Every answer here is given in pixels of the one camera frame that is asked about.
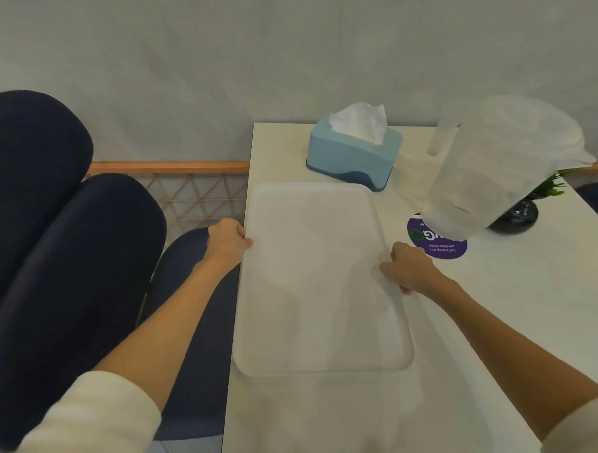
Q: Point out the wooden lattice railing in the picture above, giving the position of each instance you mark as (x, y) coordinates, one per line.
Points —
(188, 189)

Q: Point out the dark round plant pot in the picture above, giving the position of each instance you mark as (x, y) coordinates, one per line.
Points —
(516, 218)

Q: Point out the purple round sticker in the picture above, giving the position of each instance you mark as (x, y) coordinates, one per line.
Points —
(441, 245)

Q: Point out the white tissue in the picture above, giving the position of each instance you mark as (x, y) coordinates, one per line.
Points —
(359, 120)

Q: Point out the person's left hand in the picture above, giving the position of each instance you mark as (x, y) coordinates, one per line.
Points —
(225, 244)

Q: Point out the translucent plastic pitcher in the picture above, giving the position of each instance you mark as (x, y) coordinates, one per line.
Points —
(501, 165)

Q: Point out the person's left thumb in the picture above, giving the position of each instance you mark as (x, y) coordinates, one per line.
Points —
(244, 243)

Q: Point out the small green plant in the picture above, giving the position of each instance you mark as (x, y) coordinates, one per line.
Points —
(554, 185)

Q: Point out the person's left forearm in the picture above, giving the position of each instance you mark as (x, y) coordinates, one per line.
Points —
(115, 380)

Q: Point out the person's right hand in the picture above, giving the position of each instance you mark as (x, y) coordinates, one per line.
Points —
(412, 269)

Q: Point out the person's right thumb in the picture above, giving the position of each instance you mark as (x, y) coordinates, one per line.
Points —
(387, 268)

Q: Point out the person's right forearm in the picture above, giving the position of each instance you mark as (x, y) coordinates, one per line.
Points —
(520, 362)

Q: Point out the white plastic tray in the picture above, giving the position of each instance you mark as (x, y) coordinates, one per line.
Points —
(320, 278)

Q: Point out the blue tissue box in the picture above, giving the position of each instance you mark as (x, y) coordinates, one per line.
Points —
(352, 152)

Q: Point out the navy blue chair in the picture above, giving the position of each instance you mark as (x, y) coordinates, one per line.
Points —
(24, 171)
(198, 347)
(597, 202)
(74, 293)

